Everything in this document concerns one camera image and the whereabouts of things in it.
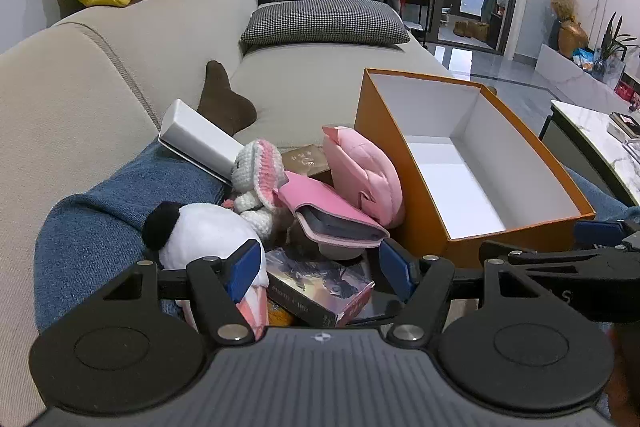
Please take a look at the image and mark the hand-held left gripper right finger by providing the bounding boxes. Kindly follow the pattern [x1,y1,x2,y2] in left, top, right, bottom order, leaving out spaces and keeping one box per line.
[378,239,552,344]

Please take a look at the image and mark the white long rectangular box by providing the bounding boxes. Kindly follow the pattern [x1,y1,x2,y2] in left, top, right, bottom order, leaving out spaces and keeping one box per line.
[158,98,246,186]

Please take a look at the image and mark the dark printed card box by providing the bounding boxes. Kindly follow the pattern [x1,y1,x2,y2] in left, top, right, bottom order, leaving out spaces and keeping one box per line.
[264,247,376,328]

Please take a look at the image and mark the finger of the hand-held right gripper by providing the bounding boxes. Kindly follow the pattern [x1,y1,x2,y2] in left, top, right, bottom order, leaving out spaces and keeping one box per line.
[573,219,640,254]
[478,240,609,266]

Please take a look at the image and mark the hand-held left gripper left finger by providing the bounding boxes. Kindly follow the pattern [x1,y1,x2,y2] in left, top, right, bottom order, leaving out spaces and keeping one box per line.
[97,239,267,344]

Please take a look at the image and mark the orange cardboard box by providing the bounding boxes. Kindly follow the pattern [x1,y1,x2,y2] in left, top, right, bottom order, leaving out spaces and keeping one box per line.
[354,68,597,270]

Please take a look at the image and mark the potted green plant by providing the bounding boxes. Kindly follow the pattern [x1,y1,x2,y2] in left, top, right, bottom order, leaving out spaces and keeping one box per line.
[592,12,639,84]

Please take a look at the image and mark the marble coffee table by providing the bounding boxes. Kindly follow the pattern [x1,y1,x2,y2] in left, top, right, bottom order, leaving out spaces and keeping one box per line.
[540,99,640,208]

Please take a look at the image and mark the brown box with gold print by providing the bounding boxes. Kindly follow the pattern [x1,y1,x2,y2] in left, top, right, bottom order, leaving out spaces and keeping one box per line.
[280,144,333,186]

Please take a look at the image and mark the white panda plush toy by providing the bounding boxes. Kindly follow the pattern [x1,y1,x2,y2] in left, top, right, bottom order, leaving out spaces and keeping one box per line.
[141,202,269,342]

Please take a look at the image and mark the pink wallet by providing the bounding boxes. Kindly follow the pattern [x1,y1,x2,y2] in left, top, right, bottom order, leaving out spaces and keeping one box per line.
[277,171,391,261]

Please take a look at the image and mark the white low cabinet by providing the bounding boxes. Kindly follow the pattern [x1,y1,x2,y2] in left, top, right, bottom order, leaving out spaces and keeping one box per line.
[535,43,640,108]

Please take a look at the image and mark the blue knitted blanket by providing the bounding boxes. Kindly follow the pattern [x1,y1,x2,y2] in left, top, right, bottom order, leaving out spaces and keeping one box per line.
[34,139,232,333]

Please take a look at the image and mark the bronze vase with dried flowers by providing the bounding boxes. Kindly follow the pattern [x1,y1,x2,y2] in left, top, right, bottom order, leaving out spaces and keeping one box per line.
[549,0,590,60]

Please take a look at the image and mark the person's right forearm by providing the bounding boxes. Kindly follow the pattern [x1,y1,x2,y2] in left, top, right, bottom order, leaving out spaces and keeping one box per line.
[606,321,640,426]

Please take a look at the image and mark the beige sofa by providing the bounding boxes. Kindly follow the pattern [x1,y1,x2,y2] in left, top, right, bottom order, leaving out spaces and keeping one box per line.
[0,0,496,427]

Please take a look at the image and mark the pink plush cushion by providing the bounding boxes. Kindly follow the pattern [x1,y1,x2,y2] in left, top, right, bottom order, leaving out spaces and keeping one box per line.
[321,125,407,229]

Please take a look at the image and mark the houndstooth cushion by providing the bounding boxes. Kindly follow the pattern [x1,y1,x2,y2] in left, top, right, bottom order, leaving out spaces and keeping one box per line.
[240,0,412,46]

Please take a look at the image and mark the person's right leg in jeans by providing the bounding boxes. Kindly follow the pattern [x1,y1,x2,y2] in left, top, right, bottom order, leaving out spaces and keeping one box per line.
[565,164,632,224]

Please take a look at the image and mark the crocheted white pink bunny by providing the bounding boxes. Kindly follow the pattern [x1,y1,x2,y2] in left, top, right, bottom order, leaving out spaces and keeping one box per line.
[222,138,287,239]

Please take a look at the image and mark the books on coffee table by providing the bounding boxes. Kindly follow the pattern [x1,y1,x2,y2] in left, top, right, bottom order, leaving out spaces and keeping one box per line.
[607,111,640,144]

